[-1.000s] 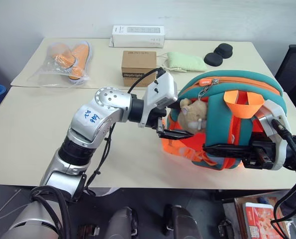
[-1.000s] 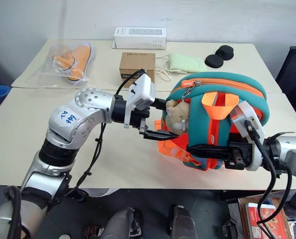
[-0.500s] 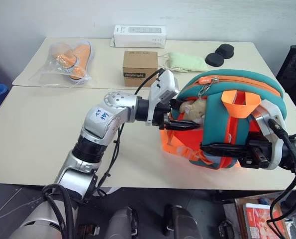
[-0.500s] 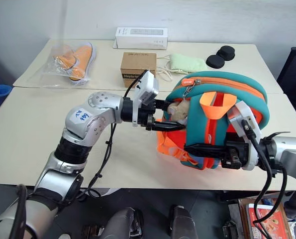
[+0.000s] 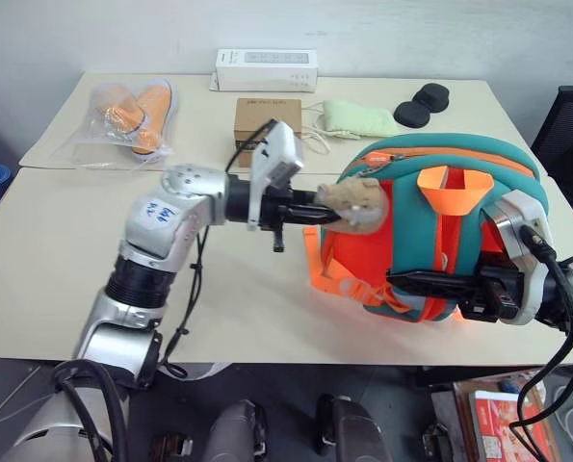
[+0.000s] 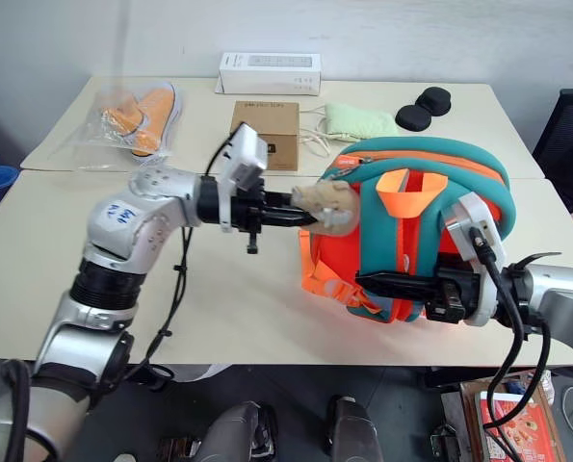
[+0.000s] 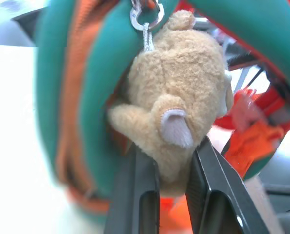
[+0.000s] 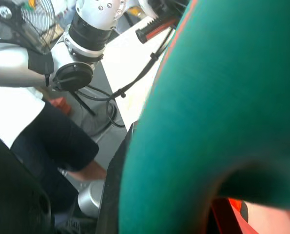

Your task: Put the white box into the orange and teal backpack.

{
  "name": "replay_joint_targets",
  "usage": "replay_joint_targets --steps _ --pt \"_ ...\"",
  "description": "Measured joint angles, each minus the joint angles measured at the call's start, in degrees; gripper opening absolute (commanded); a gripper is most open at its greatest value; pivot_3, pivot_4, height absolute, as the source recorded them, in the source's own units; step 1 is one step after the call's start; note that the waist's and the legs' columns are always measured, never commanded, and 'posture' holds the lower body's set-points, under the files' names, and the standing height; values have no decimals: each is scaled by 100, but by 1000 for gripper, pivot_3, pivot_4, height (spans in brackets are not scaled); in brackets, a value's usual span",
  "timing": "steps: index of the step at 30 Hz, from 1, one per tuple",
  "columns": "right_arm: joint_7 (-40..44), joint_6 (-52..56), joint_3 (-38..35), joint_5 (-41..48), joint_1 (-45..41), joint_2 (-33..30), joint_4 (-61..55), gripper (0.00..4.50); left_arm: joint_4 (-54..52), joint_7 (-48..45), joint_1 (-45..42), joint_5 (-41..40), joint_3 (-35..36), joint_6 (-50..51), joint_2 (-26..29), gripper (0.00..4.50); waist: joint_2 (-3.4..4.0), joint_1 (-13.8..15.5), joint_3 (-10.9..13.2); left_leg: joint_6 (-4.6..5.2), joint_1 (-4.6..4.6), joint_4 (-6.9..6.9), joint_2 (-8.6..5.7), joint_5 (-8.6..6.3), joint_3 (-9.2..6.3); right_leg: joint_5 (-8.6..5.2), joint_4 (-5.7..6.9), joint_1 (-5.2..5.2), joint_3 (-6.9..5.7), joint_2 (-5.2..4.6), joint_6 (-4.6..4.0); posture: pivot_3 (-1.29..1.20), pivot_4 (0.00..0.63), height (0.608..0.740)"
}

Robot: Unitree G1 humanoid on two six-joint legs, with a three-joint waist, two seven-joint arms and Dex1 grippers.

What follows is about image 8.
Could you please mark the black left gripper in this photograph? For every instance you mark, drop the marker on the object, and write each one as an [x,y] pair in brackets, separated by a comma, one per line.
[163,9]

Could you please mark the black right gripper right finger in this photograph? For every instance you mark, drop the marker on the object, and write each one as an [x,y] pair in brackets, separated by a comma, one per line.
[111,185]

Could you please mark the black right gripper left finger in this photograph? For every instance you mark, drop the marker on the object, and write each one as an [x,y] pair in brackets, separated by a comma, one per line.
[10,195]

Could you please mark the orange and teal backpack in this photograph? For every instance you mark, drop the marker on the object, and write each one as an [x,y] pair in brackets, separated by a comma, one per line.
[215,109]

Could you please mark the silver robot body cylinder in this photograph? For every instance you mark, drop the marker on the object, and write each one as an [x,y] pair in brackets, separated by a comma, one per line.
[91,198]

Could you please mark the person in black shorts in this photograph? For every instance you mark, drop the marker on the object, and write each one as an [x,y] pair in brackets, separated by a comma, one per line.
[52,146]

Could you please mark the small red block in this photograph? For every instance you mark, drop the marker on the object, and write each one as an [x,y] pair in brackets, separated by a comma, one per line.
[62,104]

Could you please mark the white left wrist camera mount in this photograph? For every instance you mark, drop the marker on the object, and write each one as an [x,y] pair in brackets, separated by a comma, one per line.
[98,11]

